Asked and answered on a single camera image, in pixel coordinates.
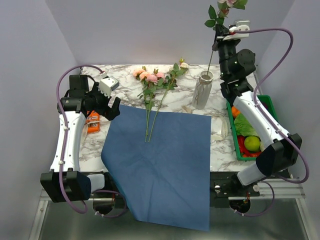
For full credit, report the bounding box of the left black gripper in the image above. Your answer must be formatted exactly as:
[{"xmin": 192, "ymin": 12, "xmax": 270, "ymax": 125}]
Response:
[{"xmin": 85, "ymin": 82, "xmax": 121, "ymax": 120}]

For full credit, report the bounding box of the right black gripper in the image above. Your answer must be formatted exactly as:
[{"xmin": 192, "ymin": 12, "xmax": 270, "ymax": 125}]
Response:
[{"xmin": 211, "ymin": 23, "xmax": 238, "ymax": 79}]

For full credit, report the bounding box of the small white flower sprig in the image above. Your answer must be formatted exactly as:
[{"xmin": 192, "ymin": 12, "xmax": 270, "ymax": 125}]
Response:
[{"xmin": 168, "ymin": 58, "xmax": 190, "ymax": 76}]

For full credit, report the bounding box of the pink flower bouquet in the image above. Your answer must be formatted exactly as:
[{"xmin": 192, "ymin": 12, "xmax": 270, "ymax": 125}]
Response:
[{"xmin": 133, "ymin": 63, "xmax": 181, "ymax": 142}]

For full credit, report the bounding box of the blue wrapping paper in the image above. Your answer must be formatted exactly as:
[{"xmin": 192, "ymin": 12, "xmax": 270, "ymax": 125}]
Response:
[{"xmin": 101, "ymin": 105, "xmax": 212, "ymax": 231}]

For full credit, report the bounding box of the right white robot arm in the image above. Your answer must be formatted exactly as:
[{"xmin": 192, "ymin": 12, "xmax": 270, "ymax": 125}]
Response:
[{"xmin": 212, "ymin": 23, "xmax": 302, "ymax": 196}]

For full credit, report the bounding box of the white ceramic vase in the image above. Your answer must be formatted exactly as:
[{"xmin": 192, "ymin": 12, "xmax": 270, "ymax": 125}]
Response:
[{"xmin": 191, "ymin": 70, "xmax": 214, "ymax": 109}]

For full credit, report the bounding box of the orange packet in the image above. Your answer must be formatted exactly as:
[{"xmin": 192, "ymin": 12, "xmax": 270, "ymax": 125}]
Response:
[{"xmin": 86, "ymin": 111, "xmax": 101, "ymax": 134}]

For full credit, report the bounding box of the orange pepper toy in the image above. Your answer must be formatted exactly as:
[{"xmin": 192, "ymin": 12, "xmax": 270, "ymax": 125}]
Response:
[{"xmin": 231, "ymin": 106, "xmax": 241, "ymax": 119}]

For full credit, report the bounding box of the green lettuce toy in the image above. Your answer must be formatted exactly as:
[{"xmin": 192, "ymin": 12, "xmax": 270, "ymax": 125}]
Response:
[{"xmin": 234, "ymin": 113, "xmax": 259, "ymax": 137}]

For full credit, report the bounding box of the green plastic basket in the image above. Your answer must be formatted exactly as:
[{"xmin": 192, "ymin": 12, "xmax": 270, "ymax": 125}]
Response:
[{"xmin": 226, "ymin": 103, "xmax": 264, "ymax": 162}]

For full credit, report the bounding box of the green apple toy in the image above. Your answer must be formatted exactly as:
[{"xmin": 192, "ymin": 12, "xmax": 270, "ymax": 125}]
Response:
[{"xmin": 244, "ymin": 136, "xmax": 260, "ymax": 152}]

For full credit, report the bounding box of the white radish toy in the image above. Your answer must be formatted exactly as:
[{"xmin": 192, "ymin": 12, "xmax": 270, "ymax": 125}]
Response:
[{"xmin": 259, "ymin": 141, "xmax": 266, "ymax": 152}]

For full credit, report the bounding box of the red chili toy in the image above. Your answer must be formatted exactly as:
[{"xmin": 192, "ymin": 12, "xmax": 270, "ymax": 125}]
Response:
[{"xmin": 237, "ymin": 135, "xmax": 261, "ymax": 158}]

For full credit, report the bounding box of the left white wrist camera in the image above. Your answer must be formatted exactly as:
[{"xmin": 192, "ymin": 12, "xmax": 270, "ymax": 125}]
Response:
[{"xmin": 98, "ymin": 77, "xmax": 120, "ymax": 97}]

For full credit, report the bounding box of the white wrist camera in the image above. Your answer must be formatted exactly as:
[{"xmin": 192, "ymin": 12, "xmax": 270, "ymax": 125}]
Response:
[
  {"xmin": 98, "ymin": 77, "xmax": 120, "ymax": 97},
  {"xmin": 222, "ymin": 20, "xmax": 251, "ymax": 41}
]

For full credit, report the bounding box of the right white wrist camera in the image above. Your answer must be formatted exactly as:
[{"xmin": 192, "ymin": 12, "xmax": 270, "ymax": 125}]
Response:
[{"xmin": 222, "ymin": 20, "xmax": 251, "ymax": 41}]

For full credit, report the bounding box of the aluminium rail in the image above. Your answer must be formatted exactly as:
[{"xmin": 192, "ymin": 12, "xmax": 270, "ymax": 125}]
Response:
[{"xmin": 29, "ymin": 179, "xmax": 308, "ymax": 240}]

